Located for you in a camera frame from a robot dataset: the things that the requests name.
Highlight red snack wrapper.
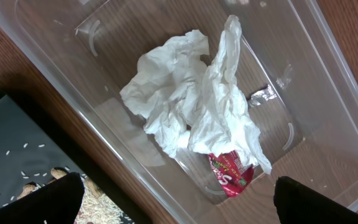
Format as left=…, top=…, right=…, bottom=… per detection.
left=207, top=84, right=278, bottom=198

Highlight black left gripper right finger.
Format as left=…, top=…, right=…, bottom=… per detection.
left=273, top=176, right=358, bottom=224

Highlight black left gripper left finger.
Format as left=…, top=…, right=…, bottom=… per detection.
left=0, top=172, right=85, bottom=223

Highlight black food waste tray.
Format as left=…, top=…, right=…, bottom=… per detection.
left=0, top=90, right=151, bottom=223

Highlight clear plastic bin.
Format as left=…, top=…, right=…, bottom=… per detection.
left=0, top=0, right=358, bottom=223

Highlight small white napkin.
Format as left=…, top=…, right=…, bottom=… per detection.
left=188, top=15, right=272, bottom=174

